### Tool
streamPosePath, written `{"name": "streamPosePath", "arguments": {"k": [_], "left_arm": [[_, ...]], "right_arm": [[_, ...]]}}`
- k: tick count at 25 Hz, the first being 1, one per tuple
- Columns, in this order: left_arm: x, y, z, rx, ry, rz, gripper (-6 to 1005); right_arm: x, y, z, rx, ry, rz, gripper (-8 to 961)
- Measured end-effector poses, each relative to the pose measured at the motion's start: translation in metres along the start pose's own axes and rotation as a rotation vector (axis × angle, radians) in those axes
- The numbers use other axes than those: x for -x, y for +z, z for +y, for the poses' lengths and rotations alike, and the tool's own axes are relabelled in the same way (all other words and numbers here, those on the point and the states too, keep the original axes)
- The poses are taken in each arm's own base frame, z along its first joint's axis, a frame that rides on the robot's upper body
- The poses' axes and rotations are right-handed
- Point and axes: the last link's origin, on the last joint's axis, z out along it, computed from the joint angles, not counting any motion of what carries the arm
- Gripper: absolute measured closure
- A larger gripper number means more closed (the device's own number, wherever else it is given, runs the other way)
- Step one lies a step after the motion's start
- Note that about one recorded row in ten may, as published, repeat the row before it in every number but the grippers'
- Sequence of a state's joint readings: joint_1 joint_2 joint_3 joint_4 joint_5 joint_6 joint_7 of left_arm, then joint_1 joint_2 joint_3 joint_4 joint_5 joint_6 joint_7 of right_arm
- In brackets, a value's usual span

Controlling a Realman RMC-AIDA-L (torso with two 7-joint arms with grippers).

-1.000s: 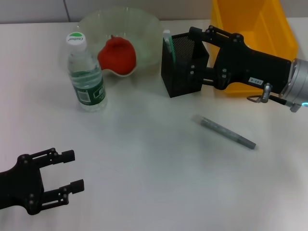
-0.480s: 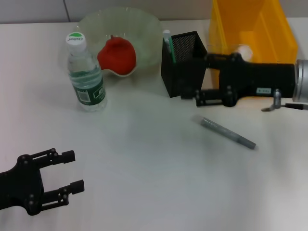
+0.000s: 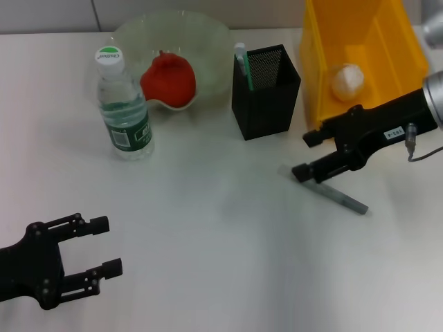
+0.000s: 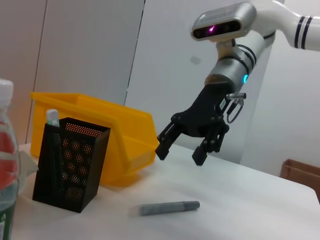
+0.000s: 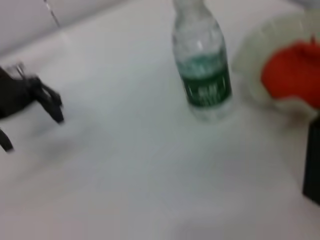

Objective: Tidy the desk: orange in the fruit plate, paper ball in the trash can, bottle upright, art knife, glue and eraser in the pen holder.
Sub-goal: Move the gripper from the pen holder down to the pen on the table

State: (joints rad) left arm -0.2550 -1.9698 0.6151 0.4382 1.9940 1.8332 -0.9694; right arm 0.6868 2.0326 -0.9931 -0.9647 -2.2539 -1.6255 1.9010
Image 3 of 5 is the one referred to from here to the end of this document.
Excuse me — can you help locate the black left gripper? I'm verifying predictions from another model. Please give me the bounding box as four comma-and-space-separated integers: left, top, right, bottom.
0, 213, 124, 311

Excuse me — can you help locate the clear green-label water bottle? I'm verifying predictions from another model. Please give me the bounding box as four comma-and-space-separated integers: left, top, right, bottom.
93, 44, 156, 160

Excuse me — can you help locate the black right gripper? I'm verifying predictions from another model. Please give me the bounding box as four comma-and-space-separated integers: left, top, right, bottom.
291, 88, 439, 184

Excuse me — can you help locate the yellow plastic bin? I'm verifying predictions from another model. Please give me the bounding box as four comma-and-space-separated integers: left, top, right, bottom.
299, 0, 429, 131

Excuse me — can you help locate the translucent green fruit plate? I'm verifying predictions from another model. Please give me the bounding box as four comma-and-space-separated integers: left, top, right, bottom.
110, 10, 239, 112

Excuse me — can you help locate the white paper ball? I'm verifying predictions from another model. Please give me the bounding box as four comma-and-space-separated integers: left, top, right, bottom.
330, 63, 366, 102

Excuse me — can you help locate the grey pen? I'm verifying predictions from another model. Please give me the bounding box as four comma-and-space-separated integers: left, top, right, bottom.
279, 164, 370, 216

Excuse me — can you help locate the green utility knife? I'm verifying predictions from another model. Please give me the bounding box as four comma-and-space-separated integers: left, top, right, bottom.
234, 41, 255, 93

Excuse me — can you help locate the black mesh pen holder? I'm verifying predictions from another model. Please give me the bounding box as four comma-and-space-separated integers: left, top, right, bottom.
231, 44, 301, 142

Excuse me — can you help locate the red-orange fruit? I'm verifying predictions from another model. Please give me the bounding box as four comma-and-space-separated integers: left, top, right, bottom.
139, 49, 198, 109

